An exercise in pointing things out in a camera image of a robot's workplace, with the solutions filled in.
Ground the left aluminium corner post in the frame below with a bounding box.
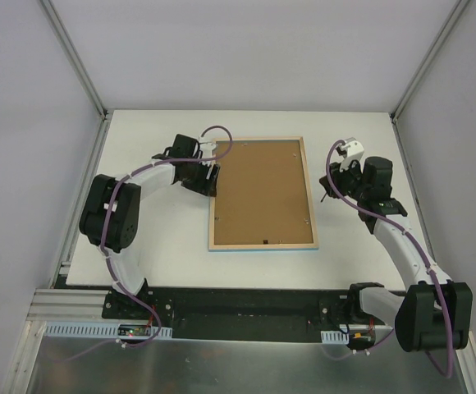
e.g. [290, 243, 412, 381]
[39, 0, 108, 119]

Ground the purple cable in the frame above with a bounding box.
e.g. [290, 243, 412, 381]
[48, 125, 234, 363]
[322, 139, 456, 379]

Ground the aluminium corner post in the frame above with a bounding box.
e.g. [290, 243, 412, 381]
[390, 0, 472, 124]
[39, 0, 108, 119]

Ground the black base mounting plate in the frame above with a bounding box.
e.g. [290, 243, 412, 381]
[102, 287, 382, 343]

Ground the white slotted cable duct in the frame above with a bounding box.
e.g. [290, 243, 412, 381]
[320, 331, 350, 346]
[44, 322, 173, 341]

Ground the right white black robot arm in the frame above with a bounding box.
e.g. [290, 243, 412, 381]
[319, 157, 473, 352]

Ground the aluminium front rail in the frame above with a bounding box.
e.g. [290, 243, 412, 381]
[28, 289, 472, 329]

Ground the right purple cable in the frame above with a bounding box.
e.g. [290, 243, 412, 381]
[322, 139, 456, 379]

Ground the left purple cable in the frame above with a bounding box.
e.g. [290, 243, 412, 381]
[48, 125, 234, 363]

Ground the right aluminium corner post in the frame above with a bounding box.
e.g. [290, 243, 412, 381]
[390, 0, 472, 124]

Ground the right white slotted cable duct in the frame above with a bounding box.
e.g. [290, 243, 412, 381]
[320, 331, 350, 346]

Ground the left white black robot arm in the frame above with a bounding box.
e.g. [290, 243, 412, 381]
[79, 132, 231, 319]

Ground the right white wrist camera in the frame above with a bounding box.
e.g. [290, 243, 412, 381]
[336, 137, 364, 172]

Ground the left white slotted cable duct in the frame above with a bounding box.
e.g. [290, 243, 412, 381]
[44, 322, 173, 341]

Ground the blue wooden picture frame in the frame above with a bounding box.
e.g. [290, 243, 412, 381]
[208, 136, 318, 251]

